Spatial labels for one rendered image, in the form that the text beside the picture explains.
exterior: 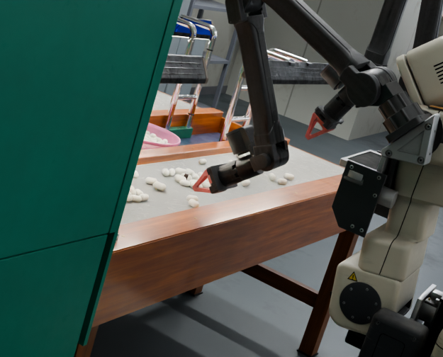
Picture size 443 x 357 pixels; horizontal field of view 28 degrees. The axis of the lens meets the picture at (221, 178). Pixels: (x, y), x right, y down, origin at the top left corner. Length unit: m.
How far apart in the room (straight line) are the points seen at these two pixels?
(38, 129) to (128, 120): 0.25
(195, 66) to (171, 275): 0.65
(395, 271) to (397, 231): 0.10
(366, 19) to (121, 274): 6.51
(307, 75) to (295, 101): 5.31
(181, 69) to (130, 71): 0.83
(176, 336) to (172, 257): 1.29
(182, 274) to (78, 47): 0.89
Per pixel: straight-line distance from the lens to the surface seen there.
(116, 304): 2.02
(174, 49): 5.46
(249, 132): 2.20
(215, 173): 2.23
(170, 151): 2.83
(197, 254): 2.25
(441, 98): 2.08
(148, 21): 1.63
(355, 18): 8.33
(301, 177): 3.14
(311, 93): 8.45
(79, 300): 1.81
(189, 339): 3.41
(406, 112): 1.95
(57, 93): 1.49
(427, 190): 2.13
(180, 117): 3.44
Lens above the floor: 1.46
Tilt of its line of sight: 15 degrees down
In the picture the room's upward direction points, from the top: 17 degrees clockwise
